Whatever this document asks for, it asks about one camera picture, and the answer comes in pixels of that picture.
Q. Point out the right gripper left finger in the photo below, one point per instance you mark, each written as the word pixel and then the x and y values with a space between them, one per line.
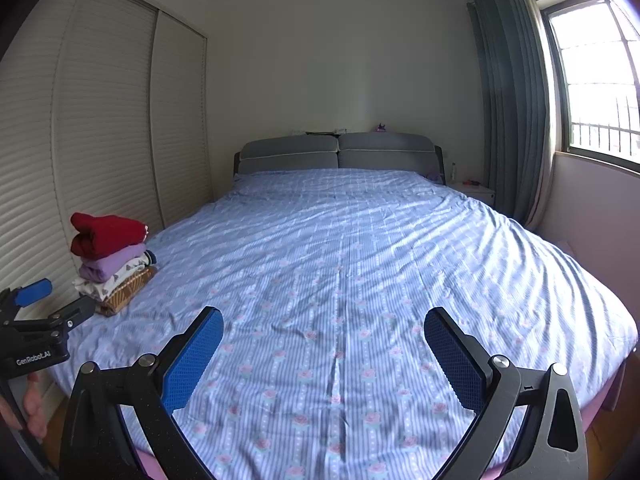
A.
pixel 96 441

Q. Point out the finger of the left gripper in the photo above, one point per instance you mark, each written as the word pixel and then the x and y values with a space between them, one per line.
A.
pixel 73 314
pixel 32 293

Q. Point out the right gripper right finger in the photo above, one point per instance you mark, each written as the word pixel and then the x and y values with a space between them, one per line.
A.
pixel 551 442

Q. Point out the red knit sweater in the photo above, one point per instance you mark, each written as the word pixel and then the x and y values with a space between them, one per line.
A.
pixel 99 237

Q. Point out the person's left hand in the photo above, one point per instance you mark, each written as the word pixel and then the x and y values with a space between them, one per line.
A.
pixel 32 404

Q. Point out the folded white patterned garment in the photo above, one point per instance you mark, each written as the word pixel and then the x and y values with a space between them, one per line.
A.
pixel 100 291

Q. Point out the folded brown plaid garment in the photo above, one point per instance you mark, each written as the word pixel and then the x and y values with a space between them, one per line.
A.
pixel 125 292

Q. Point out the folded purple garment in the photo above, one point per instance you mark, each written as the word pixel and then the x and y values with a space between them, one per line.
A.
pixel 99 271

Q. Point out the beige louvered wardrobe doors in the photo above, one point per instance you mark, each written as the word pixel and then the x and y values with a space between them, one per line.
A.
pixel 103 111

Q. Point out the blue floral striped bedsheet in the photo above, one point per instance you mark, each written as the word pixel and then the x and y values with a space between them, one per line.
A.
pixel 324 278

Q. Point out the white bedside table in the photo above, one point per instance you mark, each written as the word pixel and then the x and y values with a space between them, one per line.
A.
pixel 478 192

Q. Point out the grey upholstered headboard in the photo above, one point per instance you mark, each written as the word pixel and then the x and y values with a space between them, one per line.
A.
pixel 357 150

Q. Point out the window with railing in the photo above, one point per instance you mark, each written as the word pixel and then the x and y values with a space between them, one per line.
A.
pixel 595 50

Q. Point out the teal green curtain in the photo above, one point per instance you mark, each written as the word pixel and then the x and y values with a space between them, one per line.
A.
pixel 521 115

